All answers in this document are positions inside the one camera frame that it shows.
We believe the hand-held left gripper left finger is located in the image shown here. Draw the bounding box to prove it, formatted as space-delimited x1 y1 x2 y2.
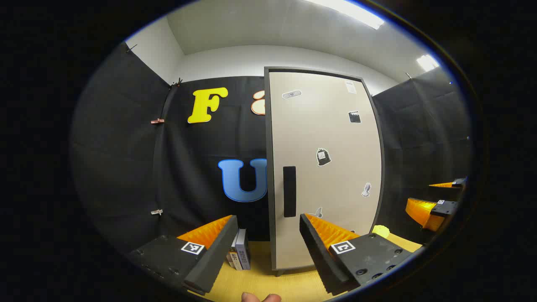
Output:
126 215 239 296

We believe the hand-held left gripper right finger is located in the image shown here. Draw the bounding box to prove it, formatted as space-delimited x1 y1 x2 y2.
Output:
299 213 414 296

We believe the black door handle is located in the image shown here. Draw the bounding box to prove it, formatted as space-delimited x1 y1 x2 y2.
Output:
283 166 297 218

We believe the grey cabinet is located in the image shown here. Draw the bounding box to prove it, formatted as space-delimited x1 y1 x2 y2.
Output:
263 66 386 276

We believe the white book with portrait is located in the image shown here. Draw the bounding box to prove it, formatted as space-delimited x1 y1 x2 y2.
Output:
230 239 243 271

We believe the grey book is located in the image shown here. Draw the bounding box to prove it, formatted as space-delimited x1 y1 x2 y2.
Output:
235 229 251 271

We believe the small ceiling light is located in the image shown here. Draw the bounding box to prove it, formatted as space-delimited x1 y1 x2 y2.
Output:
416 55 440 72

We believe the black backdrop cloth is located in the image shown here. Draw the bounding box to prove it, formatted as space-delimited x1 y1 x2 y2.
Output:
69 42 472 256

